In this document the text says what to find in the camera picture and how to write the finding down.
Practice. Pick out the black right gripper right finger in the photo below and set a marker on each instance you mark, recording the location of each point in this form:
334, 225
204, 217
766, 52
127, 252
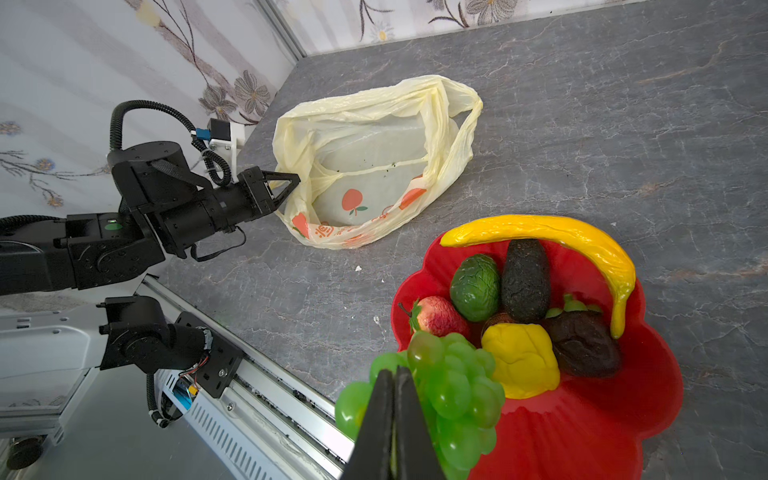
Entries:
413, 454

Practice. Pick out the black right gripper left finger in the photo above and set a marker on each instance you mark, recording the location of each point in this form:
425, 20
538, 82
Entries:
372, 454

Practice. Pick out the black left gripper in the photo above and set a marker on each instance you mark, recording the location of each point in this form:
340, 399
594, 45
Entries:
194, 213

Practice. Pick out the green fake grapes bunch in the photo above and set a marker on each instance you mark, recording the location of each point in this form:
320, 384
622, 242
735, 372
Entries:
461, 403

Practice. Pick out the pale yellow plastic bag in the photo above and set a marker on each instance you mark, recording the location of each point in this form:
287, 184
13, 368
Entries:
372, 161

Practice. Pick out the red fake fruit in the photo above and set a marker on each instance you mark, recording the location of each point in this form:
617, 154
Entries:
435, 315

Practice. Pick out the yellow fake lemon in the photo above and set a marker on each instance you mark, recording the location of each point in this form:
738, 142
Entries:
525, 363

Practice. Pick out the green fake vegetable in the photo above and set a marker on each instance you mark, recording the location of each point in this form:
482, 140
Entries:
475, 288

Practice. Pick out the dark brown fake fruit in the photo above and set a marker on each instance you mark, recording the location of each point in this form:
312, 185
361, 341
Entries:
525, 282

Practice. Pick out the yellow fake banana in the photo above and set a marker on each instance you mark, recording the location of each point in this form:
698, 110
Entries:
597, 246

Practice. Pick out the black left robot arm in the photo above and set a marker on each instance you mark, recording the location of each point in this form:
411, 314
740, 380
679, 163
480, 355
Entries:
42, 254

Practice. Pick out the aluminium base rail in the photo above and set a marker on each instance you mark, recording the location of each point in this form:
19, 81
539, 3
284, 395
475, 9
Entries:
265, 423

